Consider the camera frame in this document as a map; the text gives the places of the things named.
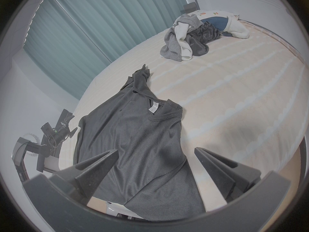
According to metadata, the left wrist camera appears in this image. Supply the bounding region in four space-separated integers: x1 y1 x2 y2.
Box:
41 122 52 136

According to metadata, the bed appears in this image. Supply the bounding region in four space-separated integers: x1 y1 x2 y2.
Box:
58 0 309 185

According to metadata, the blue-green curtain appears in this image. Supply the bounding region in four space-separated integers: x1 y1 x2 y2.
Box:
23 0 112 101
49 0 190 63

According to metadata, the pile of clothes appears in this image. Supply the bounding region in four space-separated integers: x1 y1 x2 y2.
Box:
160 14 250 62

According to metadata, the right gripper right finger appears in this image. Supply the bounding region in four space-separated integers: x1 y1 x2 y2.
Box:
194 147 261 200

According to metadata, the grey bedside table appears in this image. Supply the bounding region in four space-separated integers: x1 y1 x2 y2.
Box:
183 2 201 13

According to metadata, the white printed pillow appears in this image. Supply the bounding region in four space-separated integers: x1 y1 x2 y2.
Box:
194 9 239 21

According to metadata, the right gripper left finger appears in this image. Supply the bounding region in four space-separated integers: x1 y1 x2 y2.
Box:
49 149 119 199

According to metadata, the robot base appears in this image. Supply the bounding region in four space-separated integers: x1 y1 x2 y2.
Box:
105 201 143 220

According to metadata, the black T-shirt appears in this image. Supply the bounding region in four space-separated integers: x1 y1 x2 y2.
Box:
74 64 207 222

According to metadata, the dark grey small table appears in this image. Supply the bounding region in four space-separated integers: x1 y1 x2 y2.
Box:
36 151 60 174

